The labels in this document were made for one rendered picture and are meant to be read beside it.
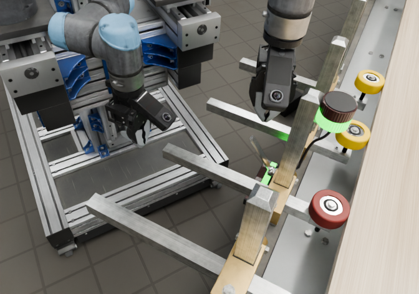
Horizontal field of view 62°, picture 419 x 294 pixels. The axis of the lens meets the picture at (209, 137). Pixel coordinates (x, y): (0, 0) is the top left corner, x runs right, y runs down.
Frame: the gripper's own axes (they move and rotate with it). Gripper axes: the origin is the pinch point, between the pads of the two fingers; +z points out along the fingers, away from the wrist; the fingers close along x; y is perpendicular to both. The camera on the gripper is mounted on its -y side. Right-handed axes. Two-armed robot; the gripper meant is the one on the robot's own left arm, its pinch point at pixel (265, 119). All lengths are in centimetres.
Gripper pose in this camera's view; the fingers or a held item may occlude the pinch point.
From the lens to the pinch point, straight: 76.5
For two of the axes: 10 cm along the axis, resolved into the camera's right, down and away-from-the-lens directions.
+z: -0.5, 6.8, 7.4
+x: -9.9, -1.2, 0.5
